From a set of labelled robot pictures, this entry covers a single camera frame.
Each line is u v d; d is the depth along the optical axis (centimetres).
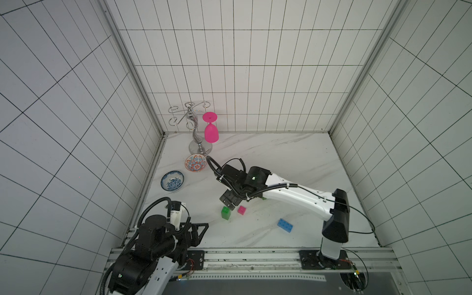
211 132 97
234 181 54
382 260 74
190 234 56
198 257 73
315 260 73
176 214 58
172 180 95
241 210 85
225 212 79
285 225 80
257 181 50
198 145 110
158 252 51
